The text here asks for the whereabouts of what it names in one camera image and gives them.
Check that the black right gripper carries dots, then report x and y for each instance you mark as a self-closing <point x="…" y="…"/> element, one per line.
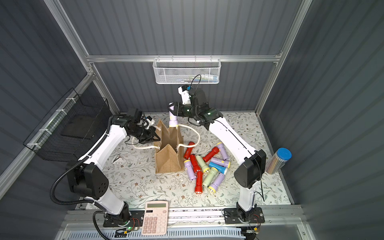
<point x="181" y="109"/>

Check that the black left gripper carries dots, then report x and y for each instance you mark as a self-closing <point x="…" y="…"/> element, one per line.
<point x="147" y="132"/>

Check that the purple flashlight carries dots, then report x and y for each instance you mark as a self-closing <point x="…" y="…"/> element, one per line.
<point x="190" y="170"/>
<point x="223" y="151"/>
<point x="173" y="123"/>
<point x="213" y="187"/>

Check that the brown paper tote bag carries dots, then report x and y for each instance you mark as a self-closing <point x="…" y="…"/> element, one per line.
<point x="170" y="149"/>

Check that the red flashlight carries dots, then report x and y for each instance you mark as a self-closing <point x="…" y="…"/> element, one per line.
<point x="199" y="182"/>
<point x="211" y="154"/>
<point x="195" y="164"/>
<point x="189" y="150"/>

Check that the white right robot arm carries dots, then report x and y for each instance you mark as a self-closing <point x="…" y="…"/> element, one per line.
<point x="251" y="162"/>

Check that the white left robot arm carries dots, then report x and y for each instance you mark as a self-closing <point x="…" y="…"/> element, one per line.
<point x="86" y="178"/>

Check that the markers in white basket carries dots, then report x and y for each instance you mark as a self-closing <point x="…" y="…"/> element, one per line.
<point x="205" y="78"/>

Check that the purple flashlight horizontal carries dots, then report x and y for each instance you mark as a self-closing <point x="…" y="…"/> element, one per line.
<point x="220" y="162"/>

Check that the green flashlight upper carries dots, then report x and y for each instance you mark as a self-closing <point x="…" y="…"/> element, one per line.
<point x="204" y="167"/>

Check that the green flashlight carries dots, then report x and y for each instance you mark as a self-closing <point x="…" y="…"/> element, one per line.
<point x="210" y="176"/>
<point x="204" y="167"/>

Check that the blue flashlight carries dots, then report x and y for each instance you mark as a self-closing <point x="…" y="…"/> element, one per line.
<point x="221" y="169"/>

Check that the green flashlight lower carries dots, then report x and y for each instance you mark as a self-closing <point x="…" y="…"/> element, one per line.
<point x="210" y="176"/>

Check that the purple flashlight bottom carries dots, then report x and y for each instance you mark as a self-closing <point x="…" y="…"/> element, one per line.
<point x="213" y="187"/>

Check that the red flashlight bottom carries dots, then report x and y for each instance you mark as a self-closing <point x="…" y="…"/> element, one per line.
<point x="199" y="182"/>

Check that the pink calculator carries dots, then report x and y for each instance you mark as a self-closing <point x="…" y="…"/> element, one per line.
<point x="155" y="222"/>

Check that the blue-lidded cylinder container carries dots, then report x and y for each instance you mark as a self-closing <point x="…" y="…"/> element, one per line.
<point x="278" y="160"/>

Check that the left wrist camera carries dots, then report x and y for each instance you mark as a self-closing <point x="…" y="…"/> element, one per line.
<point x="136" y="115"/>

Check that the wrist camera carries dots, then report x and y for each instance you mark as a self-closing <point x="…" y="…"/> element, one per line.
<point x="192" y="97"/>
<point x="136" y="115"/>

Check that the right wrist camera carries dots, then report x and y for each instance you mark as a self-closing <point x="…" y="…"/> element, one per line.
<point x="192" y="97"/>

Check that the white wire mesh basket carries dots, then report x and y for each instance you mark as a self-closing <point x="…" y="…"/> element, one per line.
<point x="168" y="73"/>

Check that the black wire basket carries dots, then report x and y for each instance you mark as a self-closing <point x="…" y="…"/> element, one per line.
<point x="72" y="130"/>

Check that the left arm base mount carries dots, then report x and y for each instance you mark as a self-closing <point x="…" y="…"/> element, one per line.
<point x="135" y="219"/>

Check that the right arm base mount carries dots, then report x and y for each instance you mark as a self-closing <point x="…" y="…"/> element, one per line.
<point x="239" y="216"/>

